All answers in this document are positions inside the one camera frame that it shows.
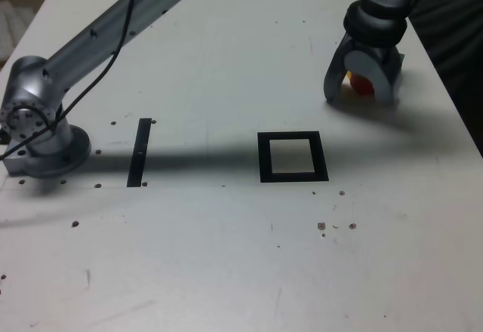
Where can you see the person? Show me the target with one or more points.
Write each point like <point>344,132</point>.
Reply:
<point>453,26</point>

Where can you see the black tape square outline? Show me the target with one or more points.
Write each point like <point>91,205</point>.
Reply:
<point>264,158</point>

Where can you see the black tape strip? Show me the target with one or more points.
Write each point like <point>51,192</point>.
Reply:
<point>139,151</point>

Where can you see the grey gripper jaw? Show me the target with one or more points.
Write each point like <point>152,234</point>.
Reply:
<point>368,62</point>

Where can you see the red cube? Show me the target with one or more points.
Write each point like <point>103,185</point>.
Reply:
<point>362,85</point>

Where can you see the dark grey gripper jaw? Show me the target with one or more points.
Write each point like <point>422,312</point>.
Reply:
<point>334,75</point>

